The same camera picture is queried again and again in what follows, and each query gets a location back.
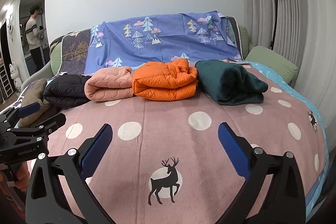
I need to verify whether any white lucky cat figurine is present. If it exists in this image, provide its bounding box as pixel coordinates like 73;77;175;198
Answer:
9;63;22;92

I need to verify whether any green pillow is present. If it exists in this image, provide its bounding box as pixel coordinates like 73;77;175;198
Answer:
245;46;298;84

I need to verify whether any dark tree print blanket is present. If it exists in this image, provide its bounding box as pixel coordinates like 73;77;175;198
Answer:
10;28;92;114

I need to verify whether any black folded jacket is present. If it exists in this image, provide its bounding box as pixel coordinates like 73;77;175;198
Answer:
43;73;91;109

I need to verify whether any pink polka dot bedspread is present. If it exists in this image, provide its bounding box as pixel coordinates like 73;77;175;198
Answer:
48;63;329;223

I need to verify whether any olive fleece garment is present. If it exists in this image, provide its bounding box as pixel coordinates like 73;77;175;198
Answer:
18;79;51;128

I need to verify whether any person's left hand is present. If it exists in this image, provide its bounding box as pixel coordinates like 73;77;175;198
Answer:
1;161;30;196

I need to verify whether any dark green folded garment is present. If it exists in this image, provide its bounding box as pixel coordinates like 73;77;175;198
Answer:
195;60;268;106

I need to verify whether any pink sleeve left forearm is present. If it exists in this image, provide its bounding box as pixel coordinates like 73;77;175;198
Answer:
1;181;26;223

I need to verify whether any white metal rack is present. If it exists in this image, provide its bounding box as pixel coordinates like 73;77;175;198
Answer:
0;63;14;102

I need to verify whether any blue tree print sheet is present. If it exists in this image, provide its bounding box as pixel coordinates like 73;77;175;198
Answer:
84;11;241;74

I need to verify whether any person in white sweater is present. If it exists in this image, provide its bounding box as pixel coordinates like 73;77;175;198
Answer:
25;5;45;72

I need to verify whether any grey curtain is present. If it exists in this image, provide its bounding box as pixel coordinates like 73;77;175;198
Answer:
240;0;336;130

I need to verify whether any pink quilted folded garment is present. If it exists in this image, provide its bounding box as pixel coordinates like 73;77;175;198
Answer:
84;67;133;102

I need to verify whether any orange puffer jacket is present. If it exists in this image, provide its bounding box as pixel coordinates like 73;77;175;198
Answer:
132;58;198;101

